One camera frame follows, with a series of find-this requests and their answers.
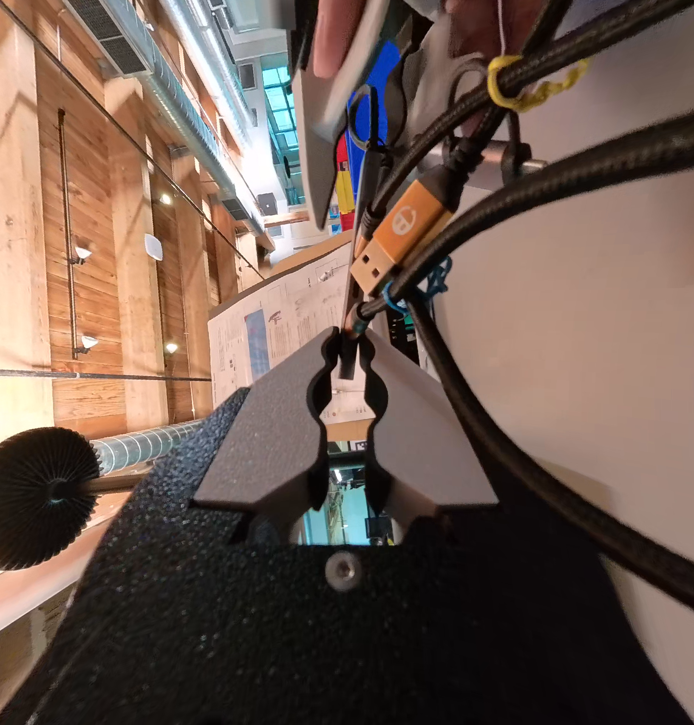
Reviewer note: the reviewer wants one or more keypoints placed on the red storage bin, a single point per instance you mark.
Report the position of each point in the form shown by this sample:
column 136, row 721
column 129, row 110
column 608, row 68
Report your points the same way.
column 342, row 150

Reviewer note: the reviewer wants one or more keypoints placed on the corrugated silver duct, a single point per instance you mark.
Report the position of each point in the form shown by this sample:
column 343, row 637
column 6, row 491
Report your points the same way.
column 148, row 444

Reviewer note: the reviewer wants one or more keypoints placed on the silver air duct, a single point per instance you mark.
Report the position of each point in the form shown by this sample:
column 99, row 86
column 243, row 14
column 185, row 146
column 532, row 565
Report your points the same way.
column 188, row 102

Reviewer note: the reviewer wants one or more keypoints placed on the black pleated round fixture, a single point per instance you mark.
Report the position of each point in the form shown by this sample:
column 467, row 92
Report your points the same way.
column 38, row 498

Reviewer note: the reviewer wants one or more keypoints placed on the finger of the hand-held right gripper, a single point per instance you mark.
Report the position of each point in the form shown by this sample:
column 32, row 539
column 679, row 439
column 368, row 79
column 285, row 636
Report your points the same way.
column 318, row 124

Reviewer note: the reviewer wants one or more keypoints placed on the blue storage bin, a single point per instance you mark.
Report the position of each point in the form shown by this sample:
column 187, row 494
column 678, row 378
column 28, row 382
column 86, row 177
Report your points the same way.
column 381, row 68

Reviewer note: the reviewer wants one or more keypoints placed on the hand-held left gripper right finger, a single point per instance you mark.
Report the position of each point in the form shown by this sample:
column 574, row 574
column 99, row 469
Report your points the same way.
column 432, row 447

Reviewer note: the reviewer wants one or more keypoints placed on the wall spotlight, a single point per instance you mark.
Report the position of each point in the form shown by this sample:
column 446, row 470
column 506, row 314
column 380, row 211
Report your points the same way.
column 81, row 253
column 88, row 342

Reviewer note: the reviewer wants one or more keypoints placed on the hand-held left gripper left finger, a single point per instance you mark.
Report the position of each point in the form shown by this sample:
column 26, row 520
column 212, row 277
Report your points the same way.
column 256, row 442

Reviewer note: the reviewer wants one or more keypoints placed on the printed instruction sheet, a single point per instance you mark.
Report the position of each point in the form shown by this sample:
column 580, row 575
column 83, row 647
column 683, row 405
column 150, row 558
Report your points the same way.
column 301, row 317

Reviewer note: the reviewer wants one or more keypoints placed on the person's right hand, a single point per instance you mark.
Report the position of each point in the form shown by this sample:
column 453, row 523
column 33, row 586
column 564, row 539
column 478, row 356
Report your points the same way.
column 477, row 25

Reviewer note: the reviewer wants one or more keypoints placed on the wooden document stand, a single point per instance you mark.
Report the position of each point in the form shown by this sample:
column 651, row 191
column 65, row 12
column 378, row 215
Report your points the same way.
column 296, row 263

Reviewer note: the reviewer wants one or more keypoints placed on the yellow storage bin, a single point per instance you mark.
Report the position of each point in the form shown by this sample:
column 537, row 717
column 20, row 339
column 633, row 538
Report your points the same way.
column 347, row 191

